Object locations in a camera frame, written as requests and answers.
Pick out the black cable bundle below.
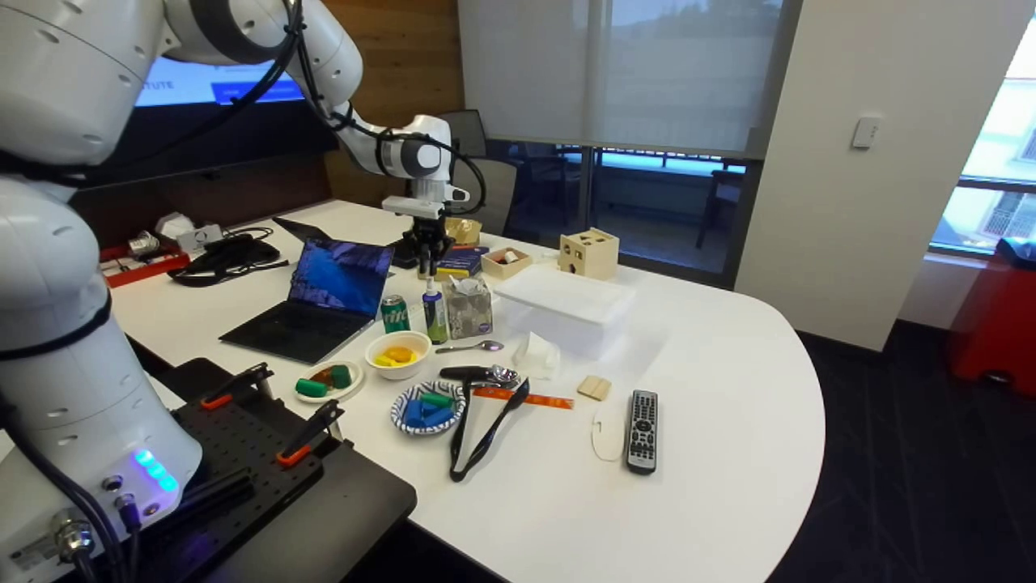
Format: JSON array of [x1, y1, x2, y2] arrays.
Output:
[[169, 228, 291, 287]]

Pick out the white bowl with yellow pieces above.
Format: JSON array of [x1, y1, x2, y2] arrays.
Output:
[[366, 329, 435, 381]]

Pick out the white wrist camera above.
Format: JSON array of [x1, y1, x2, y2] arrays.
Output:
[[382, 193, 452, 220]]

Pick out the black mounting board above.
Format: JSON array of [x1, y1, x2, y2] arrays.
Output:
[[140, 359, 419, 583]]

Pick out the small wooden tray box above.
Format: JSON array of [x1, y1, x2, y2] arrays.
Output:
[[482, 245, 531, 278]]

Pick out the open black laptop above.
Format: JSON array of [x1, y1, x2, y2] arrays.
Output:
[[223, 239, 392, 363]]

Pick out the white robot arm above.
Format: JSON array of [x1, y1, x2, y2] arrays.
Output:
[[0, 0, 452, 533]]

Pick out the red bin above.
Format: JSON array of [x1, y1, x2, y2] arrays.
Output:
[[947, 235, 1036, 394]]

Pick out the metal spoon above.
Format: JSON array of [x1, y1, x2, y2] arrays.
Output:
[[435, 339, 504, 354]]

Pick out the white plate with green blocks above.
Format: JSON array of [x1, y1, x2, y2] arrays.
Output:
[[291, 363, 366, 404]]

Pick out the blue patterned bowl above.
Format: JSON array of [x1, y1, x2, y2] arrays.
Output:
[[392, 377, 466, 436]]

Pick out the wooden shape sorter cube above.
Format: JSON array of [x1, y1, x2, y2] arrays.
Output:
[[556, 226, 619, 278]]

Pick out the clear plastic storage box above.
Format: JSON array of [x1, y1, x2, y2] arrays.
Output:
[[494, 265, 639, 357]]

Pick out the black tongs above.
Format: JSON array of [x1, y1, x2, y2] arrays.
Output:
[[442, 364, 531, 482]]

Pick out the black remote control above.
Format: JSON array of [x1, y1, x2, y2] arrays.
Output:
[[626, 388, 656, 475]]

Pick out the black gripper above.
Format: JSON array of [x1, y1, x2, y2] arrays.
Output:
[[405, 220, 448, 278]]

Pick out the green soda can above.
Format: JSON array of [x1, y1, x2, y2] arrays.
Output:
[[382, 294, 410, 334]]

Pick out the small wooden block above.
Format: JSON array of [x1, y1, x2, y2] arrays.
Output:
[[575, 376, 612, 400]]

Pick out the black orange clamp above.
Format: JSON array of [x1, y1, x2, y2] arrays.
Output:
[[198, 363, 272, 410], [274, 400, 344, 468]]

